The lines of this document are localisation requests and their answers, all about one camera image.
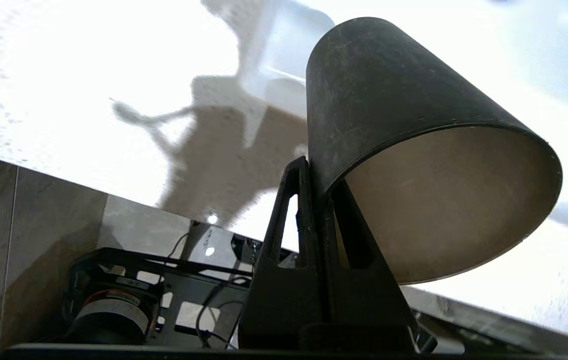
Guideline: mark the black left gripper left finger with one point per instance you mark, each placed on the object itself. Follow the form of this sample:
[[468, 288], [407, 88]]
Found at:
[[284, 300]]

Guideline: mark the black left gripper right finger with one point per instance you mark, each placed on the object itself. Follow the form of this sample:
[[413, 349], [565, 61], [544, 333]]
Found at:
[[368, 305]]

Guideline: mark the dark grey tumbler cup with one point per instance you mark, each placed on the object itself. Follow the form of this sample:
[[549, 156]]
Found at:
[[388, 100]]

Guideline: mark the grey electronics box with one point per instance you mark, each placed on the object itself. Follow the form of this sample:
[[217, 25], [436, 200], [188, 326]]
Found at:
[[214, 242]]

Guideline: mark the black cylinder base motor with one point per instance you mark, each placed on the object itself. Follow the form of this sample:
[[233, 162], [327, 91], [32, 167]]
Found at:
[[109, 320]]

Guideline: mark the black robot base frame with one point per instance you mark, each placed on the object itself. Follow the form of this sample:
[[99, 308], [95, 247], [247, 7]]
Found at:
[[184, 287]]

